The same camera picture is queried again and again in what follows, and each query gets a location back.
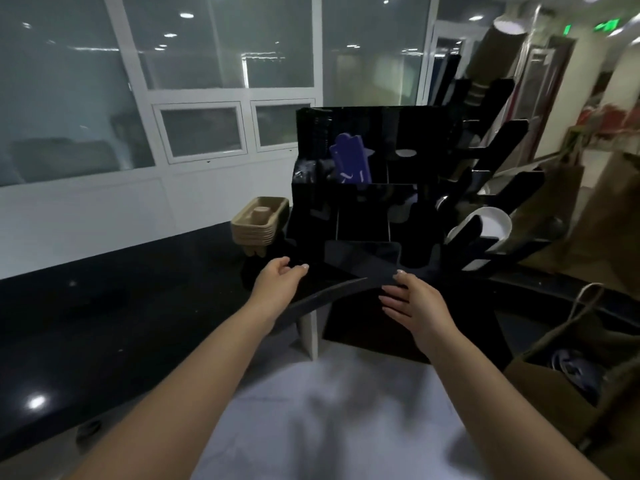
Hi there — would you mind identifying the person's right hand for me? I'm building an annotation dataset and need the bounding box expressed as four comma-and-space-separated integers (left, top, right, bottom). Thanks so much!
378, 269, 451, 353

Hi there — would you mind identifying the person's left hand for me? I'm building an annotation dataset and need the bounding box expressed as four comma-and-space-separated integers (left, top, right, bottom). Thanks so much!
247, 256, 310, 333

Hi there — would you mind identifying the white cup stack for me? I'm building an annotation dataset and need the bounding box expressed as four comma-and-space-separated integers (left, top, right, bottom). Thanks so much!
443, 206, 515, 271

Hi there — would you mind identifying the black acrylic condiment organizer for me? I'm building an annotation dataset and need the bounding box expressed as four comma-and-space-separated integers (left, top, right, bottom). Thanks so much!
285, 105, 463, 295

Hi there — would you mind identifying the black cup dispenser rack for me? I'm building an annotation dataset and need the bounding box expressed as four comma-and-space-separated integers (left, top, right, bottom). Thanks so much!
427, 53, 549, 275

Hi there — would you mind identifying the brown cup stack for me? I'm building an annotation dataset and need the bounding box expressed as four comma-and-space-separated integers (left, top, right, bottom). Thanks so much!
463, 18, 530, 113

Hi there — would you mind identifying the person's left forearm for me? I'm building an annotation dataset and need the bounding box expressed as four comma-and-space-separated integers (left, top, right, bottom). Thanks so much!
69, 304, 276, 480

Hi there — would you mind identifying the person's right forearm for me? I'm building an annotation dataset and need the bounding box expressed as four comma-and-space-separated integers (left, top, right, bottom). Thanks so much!
417, 327, 609, 480

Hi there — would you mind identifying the stack of pulp cup trays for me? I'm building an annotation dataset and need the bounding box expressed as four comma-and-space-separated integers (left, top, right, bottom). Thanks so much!
230, 195, 291, 259

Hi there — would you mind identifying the white counter support panel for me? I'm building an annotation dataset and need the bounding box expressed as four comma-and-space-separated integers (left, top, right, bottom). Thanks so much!
298, 308, 320, 361

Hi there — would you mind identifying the black wrapped cutlery bundle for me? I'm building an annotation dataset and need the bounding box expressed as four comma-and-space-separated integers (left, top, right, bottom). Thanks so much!
292, 158, 333, 185

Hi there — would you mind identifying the black glossy bar counter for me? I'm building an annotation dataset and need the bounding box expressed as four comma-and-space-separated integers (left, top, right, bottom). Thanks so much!
0, 219, 640, 463

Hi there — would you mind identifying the bundle of blue paper packets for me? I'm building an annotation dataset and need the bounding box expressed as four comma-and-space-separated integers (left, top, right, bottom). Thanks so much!
328, 133, 375, 186

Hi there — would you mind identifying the white framed window partition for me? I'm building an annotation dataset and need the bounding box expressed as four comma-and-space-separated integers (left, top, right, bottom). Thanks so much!
0, 0, 441, 281

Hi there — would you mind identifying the row of brown paper bags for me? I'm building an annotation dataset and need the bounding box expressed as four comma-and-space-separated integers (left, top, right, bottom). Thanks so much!
502, 137, 640, 480

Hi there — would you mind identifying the dark red door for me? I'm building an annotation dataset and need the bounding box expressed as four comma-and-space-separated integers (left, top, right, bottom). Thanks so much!
512, 35, 577, 163

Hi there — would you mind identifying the row of red chairs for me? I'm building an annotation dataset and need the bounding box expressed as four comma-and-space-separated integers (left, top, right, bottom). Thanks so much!
577, 103, 640, 138

